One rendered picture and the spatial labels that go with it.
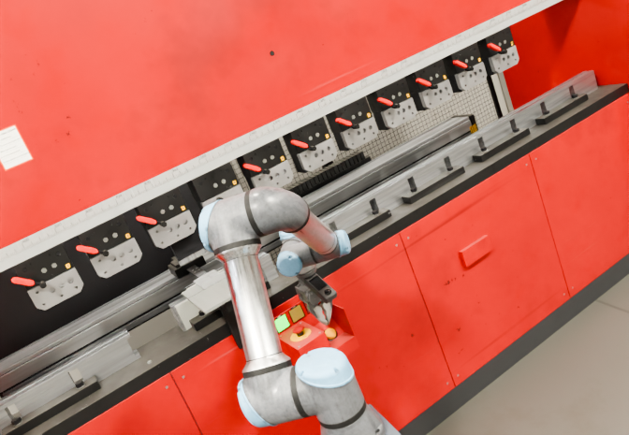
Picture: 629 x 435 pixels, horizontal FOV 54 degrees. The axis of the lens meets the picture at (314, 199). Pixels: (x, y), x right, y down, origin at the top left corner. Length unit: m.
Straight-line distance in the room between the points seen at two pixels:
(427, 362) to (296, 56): 1.30
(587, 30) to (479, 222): 1.17
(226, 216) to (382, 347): 1.16
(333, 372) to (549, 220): 1.74
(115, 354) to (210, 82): 0.95
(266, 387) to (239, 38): 1.23
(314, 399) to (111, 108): 1.13
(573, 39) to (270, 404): 2.48
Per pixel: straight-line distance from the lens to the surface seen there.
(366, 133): 2.38
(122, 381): 2.11
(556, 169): 2.91
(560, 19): 3.38
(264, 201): 1.43
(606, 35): 3.26
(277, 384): 1.43
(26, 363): 2.41
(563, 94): 3.13
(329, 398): 1.39
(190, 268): 2.37
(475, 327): 2.70
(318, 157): 2.28
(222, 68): 2.15
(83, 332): 2.40
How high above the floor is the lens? 1.70
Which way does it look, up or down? 16 degrees down
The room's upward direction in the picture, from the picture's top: 22 degrees counter-clockwise
